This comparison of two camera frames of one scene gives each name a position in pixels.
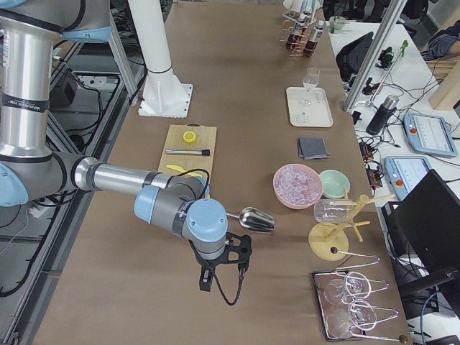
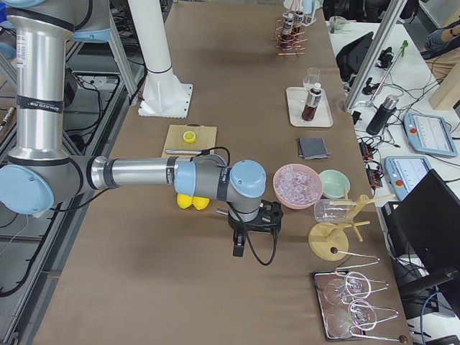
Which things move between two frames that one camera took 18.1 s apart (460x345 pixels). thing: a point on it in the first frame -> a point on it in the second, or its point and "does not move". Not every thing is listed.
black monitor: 428,225 does not move
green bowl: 335,183 does not move
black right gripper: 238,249 -> 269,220
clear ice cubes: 297,185 does not move
